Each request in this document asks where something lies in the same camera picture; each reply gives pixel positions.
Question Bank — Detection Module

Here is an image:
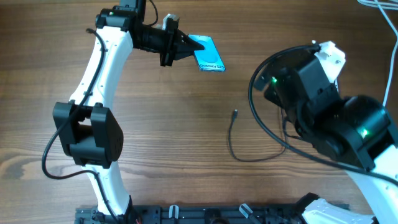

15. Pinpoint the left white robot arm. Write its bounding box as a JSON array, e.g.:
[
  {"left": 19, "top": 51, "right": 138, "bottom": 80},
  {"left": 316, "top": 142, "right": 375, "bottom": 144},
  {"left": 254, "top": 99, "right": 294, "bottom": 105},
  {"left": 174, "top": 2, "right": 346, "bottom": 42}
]
[{"left": 53, "top": 0, "right": 203, "bottom": 223}]

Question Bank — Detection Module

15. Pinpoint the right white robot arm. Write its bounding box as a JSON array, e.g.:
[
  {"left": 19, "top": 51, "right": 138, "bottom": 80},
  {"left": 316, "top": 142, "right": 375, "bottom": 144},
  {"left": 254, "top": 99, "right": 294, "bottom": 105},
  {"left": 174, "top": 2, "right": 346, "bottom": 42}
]
[{"left": 249, "top": 45, "right": 397, "bottom": 223}]

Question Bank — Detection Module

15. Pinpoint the white power strip cord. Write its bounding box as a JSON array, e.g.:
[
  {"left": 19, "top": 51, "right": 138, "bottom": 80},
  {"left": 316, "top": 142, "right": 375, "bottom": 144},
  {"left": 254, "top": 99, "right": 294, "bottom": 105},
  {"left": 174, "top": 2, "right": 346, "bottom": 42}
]
[{"left": 373, "top": 0, "right": 398, "bottom": 108}]

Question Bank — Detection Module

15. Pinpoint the white cables top corner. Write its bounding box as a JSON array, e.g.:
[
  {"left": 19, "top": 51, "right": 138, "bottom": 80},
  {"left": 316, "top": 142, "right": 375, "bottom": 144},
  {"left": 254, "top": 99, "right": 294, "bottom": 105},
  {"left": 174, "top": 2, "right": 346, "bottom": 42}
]
[{"left": 356, "top": 0, "right": 398, "bottom": 11}]

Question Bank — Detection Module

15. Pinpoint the black charger cable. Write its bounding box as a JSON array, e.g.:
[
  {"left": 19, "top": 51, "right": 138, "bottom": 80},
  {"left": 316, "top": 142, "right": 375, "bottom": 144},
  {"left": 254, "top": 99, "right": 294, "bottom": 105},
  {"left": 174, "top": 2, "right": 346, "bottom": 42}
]
[{"left": 228, "top": 109, "right": 308, "bottom": 163}]

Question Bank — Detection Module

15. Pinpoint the blue screen smartphone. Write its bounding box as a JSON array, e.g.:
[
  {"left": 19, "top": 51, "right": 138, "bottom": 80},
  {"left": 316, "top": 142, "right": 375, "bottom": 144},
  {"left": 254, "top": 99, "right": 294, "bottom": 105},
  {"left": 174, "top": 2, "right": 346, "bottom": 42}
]
[{"left": 188, "top": 34, "right": 226, "bottom": 72}]

